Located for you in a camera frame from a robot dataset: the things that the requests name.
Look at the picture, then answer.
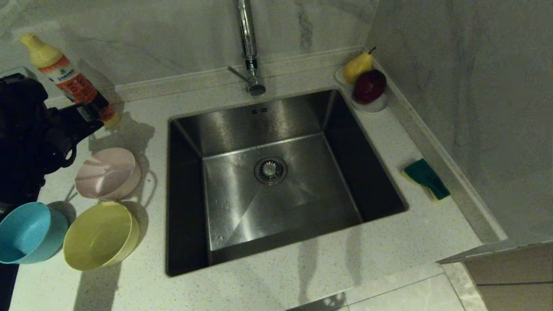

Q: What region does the stainless steel sink basin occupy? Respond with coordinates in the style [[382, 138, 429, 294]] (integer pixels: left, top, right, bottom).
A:
[[165, 89, 409, 277]]

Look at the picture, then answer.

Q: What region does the yellow pear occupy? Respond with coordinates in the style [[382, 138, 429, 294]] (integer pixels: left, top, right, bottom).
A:
[[343, 47, 376, 84]]

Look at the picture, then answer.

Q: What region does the dark red apple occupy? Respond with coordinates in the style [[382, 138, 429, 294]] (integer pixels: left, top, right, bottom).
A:
[[353, 69, 387, 105]]

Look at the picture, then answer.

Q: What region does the yellow plastic bowl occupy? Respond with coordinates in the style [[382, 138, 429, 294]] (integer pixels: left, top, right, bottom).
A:
[[63, 202, 140, 272]]

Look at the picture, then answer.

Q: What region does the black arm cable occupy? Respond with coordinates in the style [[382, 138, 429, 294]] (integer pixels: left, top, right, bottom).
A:
[[60, 145, 77, 170]]

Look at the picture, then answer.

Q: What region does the pink plastic bowl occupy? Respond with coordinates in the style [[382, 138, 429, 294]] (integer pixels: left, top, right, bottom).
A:
[[75, 147, 142, 200]]

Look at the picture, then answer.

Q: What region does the metal sink drain strainer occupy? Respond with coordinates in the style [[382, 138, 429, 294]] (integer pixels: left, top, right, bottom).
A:
[[254, 156, 288, 186]]

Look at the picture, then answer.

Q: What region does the green and yellow sponge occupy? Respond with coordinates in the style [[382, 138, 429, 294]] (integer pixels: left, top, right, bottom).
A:
[[401, 158, 451, 201]]

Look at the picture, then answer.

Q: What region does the small white dish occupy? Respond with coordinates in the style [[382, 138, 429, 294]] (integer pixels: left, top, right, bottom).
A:
[[335, 66, 388, 113]]

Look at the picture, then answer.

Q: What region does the orange label detergent bottle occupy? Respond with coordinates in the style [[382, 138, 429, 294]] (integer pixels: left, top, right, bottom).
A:
[[19, 32, 123, 129]]

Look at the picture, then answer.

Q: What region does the blue plastic bowl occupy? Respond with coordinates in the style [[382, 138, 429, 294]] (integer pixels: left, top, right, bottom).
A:
[[0, 202, 70, 264]]

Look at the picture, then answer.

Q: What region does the chrome kitchen faucet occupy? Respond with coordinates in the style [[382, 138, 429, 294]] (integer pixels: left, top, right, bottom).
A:
[[228, 0, 267, 97]]

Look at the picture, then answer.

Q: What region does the black induction cooktop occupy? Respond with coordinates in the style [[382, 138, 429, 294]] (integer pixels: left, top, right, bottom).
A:
[[0, 261, 20, 311]]

